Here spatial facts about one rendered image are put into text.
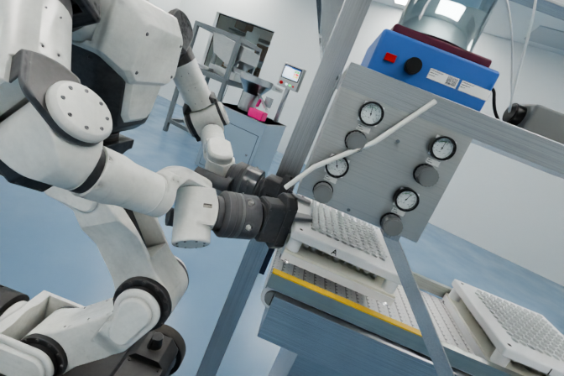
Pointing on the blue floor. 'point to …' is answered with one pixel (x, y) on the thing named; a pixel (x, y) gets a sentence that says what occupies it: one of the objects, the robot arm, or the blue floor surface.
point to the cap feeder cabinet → (249, 138)
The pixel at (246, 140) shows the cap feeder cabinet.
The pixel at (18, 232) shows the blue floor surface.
